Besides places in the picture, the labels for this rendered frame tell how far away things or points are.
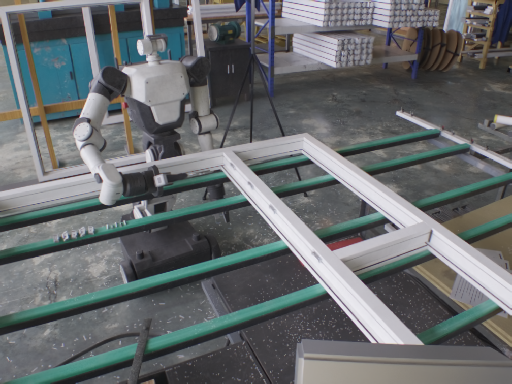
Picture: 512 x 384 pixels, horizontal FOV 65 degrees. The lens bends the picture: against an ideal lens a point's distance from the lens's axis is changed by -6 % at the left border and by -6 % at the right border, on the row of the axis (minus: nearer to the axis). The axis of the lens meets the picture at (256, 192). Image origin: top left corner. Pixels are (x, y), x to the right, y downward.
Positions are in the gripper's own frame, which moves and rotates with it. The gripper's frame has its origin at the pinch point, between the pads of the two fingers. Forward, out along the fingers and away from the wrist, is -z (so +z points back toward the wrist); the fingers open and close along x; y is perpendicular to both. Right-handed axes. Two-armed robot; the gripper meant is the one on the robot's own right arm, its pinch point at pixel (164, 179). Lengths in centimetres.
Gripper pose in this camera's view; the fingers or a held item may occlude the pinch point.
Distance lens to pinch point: 172.6
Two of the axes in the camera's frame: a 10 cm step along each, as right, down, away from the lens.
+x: -2.5, -9.7, 0.6
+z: -7.4, 1.5, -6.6
